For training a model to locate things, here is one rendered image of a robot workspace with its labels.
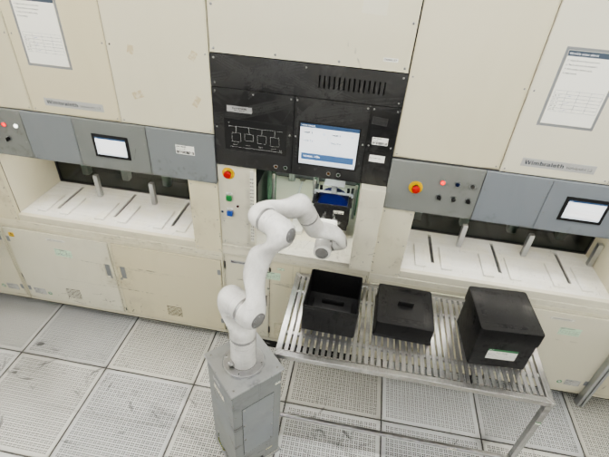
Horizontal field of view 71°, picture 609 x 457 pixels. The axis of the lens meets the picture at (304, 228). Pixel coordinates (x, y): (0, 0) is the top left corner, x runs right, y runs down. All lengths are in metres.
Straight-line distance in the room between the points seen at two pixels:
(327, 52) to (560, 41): 0.90
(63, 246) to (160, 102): 1.32
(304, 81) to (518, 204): 1.18
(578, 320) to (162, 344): 2.62
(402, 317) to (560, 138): 1.09
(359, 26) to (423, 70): 0.32
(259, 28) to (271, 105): 0.33
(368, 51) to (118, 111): 1.26
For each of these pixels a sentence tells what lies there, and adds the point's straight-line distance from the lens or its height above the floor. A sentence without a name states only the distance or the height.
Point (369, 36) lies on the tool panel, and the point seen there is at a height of 2.08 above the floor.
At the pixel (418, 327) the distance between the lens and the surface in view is 2.23.
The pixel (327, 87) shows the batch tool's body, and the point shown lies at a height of 1.86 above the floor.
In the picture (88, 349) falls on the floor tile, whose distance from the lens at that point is 3.35.
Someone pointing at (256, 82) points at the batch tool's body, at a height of 1.84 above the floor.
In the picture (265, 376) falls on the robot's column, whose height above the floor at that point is 0.76.
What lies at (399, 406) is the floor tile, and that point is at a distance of 2.98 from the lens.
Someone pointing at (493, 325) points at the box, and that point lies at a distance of 2.17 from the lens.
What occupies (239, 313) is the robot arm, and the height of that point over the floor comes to 1.16.
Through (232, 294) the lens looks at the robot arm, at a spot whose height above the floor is 1.18.
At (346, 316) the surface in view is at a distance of 2.12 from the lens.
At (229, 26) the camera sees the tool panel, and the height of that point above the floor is 2.07.
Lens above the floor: 2.46
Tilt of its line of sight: 36 degrees down
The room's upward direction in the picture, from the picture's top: 4 degrees clockwise
